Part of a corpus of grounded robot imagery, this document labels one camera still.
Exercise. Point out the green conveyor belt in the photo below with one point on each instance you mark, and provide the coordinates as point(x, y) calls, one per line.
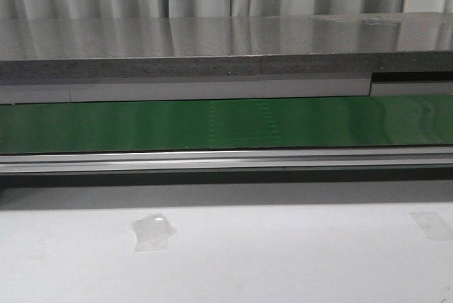
point(356, 121)

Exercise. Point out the aluminium conveyor side rail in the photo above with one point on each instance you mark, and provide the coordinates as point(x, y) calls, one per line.
point(29, 164)

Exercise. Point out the flat clear tape strip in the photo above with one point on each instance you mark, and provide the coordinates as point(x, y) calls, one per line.
point(432, 225)

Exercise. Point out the grey panel under slab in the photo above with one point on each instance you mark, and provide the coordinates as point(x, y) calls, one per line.
point(411, 88)
point(192, 88)

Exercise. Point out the grey granite slab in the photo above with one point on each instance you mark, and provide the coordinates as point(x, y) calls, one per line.
point(97, 49)

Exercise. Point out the crumpled clear tape piece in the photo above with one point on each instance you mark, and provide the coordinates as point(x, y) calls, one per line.
point(152, 233)

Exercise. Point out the grey right panel under slab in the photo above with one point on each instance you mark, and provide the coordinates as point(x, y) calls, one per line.
point(411, 88)

